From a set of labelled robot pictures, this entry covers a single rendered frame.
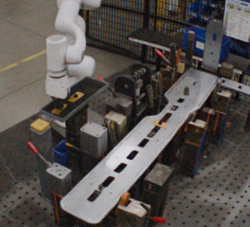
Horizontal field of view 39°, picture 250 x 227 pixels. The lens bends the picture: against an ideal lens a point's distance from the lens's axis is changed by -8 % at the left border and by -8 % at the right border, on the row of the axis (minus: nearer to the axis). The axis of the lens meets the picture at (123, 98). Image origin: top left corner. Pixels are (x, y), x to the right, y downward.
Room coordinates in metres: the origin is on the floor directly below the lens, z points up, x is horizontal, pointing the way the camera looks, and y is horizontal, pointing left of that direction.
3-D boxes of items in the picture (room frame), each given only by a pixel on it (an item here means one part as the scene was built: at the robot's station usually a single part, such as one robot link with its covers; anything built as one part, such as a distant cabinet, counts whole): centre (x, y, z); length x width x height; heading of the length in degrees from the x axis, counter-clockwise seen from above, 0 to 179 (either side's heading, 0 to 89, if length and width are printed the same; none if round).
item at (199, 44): (2.34, -0.55, 1.10); 0.30 x 0.17 x 0.13; 53
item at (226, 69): (2.10, -0.66, 0.88); 0.08 x 0.08 x 0.36; 61
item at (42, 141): (1.25, 0.35, 0.92); 0.08 x 0.08 x 0.44; 61
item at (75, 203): (1.49, -0.18, 1.00); 1.38 x 0.22 x 0.02; 151
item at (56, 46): (1.37, 0.28, 1.44); 0.09 x 0.08 x 0.13; 84
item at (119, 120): (1.45, 0.03, 0.89); 0.13 x 0.11 x 0.38; 61
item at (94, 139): (1.31, 0.12, 0.90); 0.13 x 0.10 x 0.41; 61
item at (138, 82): (1.70, -0.05, 0.94); 0.18 x 0.13 x 0.49; 151
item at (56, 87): (1.37, 0.28, 1.29); 0.10 x 0.07 x 0.11; 70
